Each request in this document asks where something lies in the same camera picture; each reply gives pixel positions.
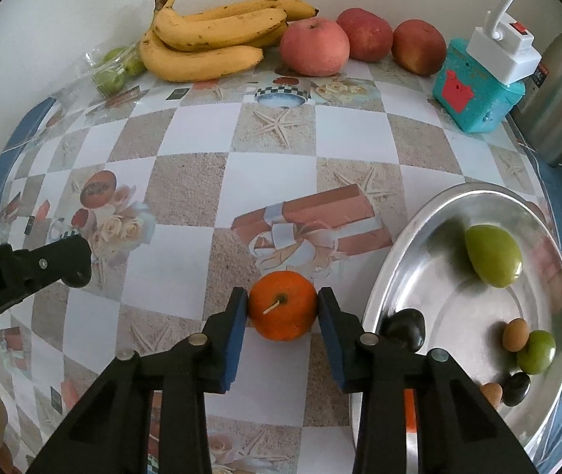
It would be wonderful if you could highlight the red apple right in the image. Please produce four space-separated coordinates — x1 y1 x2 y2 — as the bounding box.
391 19 447 77

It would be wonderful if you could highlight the green jujube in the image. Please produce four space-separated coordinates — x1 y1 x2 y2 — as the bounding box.
517 329 556 374

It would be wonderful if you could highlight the pink apple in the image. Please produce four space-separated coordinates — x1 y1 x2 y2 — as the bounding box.
280 17 350 77

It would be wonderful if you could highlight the yellow banana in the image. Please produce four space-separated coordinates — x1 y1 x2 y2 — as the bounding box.
138 29 264 83
185 0 319 47
151 0 290 53

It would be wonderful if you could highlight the clear bag of green fruits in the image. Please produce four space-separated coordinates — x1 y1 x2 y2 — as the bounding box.
84 44 146 98

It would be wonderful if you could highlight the red apple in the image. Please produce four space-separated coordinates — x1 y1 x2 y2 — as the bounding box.
336 8 394 62
391 19 447 77

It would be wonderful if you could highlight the red apple middle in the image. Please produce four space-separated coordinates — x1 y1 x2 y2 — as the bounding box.
336 8 394 62

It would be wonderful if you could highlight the checkered printed tablecloth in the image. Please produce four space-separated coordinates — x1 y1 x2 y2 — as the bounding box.
0 53 549 468

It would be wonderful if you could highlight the bottom yellow banana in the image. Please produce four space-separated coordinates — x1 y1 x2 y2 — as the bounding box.
138 29 264 83

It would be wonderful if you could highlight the middle yellow banana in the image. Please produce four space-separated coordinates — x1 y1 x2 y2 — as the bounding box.
151 0 290 53

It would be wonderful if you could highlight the steel thermos jug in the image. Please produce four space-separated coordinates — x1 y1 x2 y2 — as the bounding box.
510 33 562 165

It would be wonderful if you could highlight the orange tangerine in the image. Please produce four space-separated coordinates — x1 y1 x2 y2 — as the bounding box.
248 271 317 341
403 388 417 433

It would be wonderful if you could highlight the teal plastic box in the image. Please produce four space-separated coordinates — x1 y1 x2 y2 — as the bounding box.
432 38 525 134

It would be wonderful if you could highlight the top yellow banana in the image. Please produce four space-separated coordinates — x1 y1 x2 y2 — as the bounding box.
185 0 319 47

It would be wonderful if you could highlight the dark plum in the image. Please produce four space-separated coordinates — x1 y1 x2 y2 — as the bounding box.
502 371 531 408
380 308 426 353

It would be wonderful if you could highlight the large green mango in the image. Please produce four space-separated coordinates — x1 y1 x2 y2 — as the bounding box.
464 225 523 288

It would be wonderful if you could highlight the steel round basin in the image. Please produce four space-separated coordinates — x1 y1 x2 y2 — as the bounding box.
361 182 562 458

